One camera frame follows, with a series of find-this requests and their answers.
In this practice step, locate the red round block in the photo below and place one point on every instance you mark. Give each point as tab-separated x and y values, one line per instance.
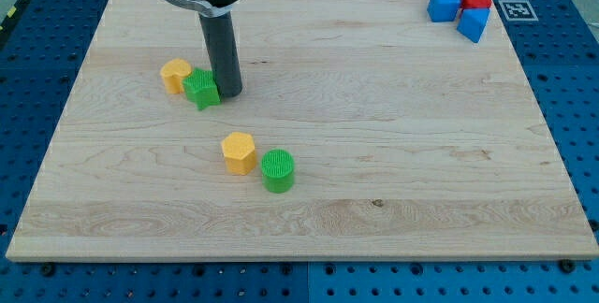
474	4

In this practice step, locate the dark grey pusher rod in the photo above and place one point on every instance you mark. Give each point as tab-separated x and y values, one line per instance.
221	46

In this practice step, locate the white fiducial marker tag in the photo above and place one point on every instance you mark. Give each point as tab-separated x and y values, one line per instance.
518	11

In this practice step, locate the blue cube block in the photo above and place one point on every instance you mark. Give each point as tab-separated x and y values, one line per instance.
443	10

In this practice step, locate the green cylinder block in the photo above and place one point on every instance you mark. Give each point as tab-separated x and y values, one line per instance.
278	171

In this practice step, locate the blue angular block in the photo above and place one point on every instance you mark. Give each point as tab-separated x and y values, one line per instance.
473	22

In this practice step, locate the green star block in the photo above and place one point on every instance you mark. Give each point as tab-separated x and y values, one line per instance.
200	89

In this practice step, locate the wooden board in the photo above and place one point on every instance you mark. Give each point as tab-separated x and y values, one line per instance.
410	143

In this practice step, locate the yellow hexagon block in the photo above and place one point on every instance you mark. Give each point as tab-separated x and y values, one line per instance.
239	152

